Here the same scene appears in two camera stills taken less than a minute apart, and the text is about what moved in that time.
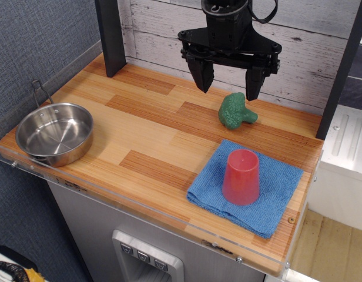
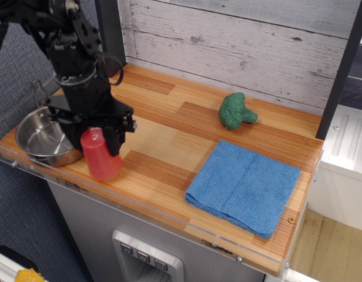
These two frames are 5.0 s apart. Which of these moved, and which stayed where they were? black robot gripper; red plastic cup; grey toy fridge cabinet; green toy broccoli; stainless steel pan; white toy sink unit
Moved: black robot gripper; red plastic cup
Stayed: green toy broccoli; white toy sink unit; stainless steel pan; grey toy fridge cabinet
